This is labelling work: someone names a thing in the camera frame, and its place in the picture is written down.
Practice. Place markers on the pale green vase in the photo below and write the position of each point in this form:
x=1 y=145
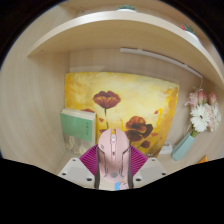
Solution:
x=182 y=148

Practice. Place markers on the light wood shelf board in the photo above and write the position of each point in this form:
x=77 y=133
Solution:
x=116 y=25

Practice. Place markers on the pink computer mouse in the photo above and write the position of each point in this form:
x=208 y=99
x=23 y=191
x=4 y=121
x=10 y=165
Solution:
x=114 y=156

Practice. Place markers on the pink and white flower bouquet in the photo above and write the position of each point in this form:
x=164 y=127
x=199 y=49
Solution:
x=201 y=115

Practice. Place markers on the green book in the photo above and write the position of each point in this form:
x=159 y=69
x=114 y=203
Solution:
x=78 y=128

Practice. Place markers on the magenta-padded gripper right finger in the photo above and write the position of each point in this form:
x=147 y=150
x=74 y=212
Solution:
x=150 y=168

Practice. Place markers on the white power strip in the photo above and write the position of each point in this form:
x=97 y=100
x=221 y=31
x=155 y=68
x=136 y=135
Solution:
x=166 y=148

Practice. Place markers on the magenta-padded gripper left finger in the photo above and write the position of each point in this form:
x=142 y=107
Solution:
x=76 y=168

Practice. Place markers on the yellow poppy flower painting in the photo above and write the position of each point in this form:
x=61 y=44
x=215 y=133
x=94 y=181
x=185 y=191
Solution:
x=140 y=100

